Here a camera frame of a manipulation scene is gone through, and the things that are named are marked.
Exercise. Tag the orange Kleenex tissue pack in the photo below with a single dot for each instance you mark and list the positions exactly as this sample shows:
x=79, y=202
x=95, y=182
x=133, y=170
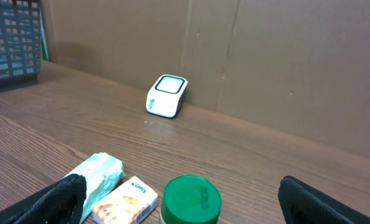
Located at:
x=130, y=203

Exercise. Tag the white barcode scanner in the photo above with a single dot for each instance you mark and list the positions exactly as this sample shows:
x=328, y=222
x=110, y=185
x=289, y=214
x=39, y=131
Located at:
x=166, y=96

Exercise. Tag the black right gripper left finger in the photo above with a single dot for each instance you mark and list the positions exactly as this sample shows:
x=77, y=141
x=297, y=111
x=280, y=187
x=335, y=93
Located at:
x=60, y=203

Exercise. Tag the grey plastic mesh basket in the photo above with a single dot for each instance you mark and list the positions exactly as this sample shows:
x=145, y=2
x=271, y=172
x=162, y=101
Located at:
x=20, y=39

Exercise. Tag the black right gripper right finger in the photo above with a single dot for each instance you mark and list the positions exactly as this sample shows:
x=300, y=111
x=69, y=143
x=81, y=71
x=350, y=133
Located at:
x=301, y=203

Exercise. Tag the green lid jar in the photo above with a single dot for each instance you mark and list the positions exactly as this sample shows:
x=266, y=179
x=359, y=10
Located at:
x=190, y=199

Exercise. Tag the teal tissue packet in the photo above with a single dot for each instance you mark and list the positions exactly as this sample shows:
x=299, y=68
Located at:
x=102, y=172

